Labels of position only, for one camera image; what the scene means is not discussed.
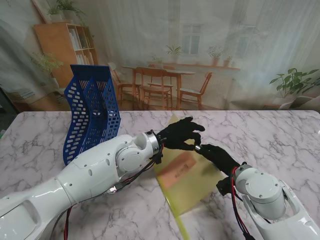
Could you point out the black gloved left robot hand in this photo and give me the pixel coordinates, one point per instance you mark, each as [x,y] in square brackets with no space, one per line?
[180,136]

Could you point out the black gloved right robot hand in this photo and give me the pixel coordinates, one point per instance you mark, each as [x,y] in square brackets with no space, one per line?
[220,157]

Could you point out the pink paper receipt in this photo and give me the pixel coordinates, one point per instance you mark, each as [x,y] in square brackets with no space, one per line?
[177,170]

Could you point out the yellow-green translucent file folder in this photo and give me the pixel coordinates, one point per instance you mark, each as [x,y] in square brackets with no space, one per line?
[190,180]

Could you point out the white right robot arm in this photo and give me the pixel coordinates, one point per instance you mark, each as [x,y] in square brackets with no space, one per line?
[270,200]

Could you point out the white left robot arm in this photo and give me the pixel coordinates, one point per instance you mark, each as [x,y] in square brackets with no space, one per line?
[87,180]

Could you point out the blue perforated plastic file rack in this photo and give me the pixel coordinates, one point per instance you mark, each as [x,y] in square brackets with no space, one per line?
[82,112]

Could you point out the printed room scene backdrop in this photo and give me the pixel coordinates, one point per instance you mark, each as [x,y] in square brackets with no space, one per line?
[175,37]

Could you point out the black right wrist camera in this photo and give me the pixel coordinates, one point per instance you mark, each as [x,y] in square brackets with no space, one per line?
[223,186]

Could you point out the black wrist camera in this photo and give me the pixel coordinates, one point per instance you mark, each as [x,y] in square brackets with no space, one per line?
[223,186]
[157,157]

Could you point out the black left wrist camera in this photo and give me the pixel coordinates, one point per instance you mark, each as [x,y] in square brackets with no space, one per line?
[157,157]

